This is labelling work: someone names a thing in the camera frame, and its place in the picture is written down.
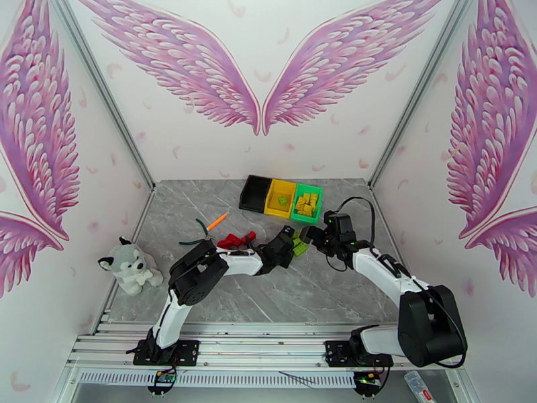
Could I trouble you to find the white handheld device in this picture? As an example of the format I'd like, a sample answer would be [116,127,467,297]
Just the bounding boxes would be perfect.
[403,370,433,403]

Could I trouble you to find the small circuit board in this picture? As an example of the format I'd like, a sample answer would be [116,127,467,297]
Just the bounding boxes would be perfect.
[146,369,185,394]
[353,371,386,396]

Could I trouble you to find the grey husky plush toy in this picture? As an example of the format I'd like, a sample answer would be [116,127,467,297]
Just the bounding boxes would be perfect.
[97,236,164,297]

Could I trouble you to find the white slotted cable duct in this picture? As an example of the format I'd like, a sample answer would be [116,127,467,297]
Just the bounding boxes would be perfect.
[79,371,358,389]

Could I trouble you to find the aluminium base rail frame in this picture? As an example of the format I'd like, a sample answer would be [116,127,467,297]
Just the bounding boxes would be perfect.
[64,322,465,371]

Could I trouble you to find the yellow plastic bin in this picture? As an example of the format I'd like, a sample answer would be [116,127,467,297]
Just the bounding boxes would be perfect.
[263,178,298,219]

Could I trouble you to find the black plastic bin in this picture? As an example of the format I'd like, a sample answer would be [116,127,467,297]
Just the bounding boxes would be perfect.
[239,175,274,214]

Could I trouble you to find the aluminium frame post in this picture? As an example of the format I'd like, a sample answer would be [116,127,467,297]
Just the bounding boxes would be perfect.
[370,0,480,191]
[48,0,156,191]

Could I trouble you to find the green plastic bin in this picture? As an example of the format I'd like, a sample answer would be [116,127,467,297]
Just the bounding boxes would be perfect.
[291,183,324,226]

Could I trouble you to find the green handled wire cutters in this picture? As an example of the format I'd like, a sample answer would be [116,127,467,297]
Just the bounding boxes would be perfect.
[179,218,213,247]

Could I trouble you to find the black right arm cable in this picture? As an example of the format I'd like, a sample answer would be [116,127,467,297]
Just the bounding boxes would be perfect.
[326,197,469,370]

